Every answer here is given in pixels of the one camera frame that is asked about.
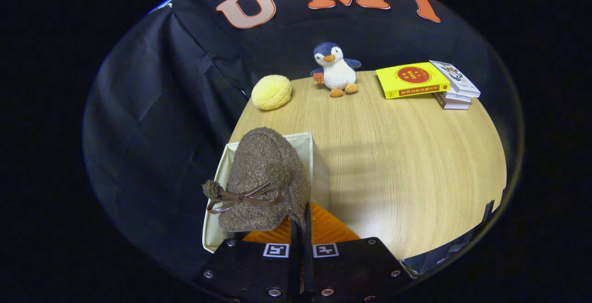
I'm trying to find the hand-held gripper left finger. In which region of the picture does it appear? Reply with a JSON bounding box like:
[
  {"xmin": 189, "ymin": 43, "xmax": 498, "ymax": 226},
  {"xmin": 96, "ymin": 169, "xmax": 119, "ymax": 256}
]
[{"xmin": 191, "ymin": 217, "xmax": 301, "ymax": 303}]

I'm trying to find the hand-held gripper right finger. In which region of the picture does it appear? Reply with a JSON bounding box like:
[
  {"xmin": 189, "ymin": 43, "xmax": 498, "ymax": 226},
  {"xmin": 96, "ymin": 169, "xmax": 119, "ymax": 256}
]
[{"xmin": 302, "ymin": 201, "xmax": 415, "ymax": 303}]

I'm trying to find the cream fabric storage box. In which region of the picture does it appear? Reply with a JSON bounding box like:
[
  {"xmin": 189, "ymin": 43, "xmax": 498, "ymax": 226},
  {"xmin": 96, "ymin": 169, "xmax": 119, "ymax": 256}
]
[{"xmin": 202, "ymin": 131, "xmax": 331, "ymax": 254}]

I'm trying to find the brown fuzzy shoe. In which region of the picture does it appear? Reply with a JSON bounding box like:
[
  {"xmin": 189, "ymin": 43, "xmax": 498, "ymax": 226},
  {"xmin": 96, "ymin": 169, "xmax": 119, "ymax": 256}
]
[{"xmin": 202, "ymin": 127, "xmax": 311, "ymax": 235}]

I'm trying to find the yellow plush bread toy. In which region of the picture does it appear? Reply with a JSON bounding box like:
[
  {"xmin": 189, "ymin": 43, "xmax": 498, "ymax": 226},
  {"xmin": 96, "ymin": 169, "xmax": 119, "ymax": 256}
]
[{"xmin": 251, "ymin": 74, "xmax": 293, "ymax": 111}]

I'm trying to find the plush penguin toy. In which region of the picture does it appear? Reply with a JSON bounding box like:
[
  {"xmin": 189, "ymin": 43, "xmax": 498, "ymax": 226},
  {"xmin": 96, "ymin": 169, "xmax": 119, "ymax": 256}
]
[{"xmin": 309, "ymin": 41, "xmax": 363, "ymax": 99}]

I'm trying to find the black backdrop cloth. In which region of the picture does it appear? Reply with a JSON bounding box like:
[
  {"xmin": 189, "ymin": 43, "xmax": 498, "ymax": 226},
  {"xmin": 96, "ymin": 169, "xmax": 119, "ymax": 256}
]
[{"xmin": 82, "ymin": 0, "xmax": 509, "ymax": 281}]

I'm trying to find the yellow book red circle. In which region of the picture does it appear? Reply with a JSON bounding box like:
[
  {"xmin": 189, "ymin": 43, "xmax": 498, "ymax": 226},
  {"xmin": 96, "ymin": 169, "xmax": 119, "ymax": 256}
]
[{"xmin": 375, "ymin": 62, "xmax": 451, "ymax": 100}]

